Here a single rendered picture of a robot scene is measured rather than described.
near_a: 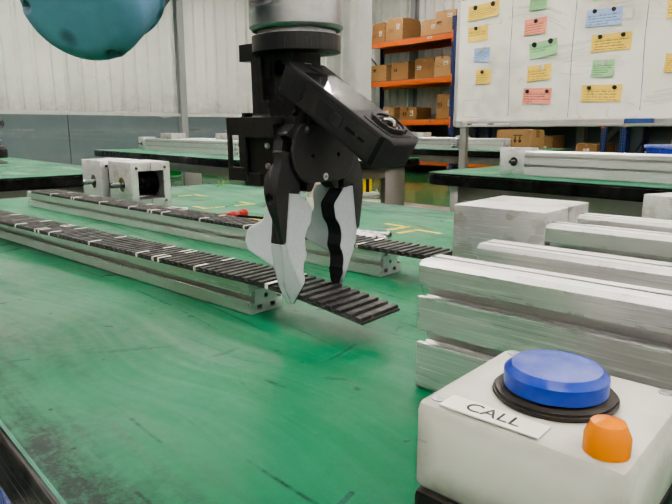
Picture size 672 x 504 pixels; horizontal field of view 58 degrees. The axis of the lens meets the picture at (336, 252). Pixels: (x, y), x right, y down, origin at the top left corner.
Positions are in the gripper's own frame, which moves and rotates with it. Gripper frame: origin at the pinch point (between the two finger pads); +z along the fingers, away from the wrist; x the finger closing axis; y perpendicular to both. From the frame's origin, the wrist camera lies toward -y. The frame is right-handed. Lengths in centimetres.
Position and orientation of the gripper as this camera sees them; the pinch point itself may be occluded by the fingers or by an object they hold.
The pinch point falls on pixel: (320, 283)
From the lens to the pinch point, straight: 51.3
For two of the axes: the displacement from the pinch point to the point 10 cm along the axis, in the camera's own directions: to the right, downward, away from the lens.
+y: -7.4, -1.3, 6.6
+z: 0.1, 9.8, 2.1
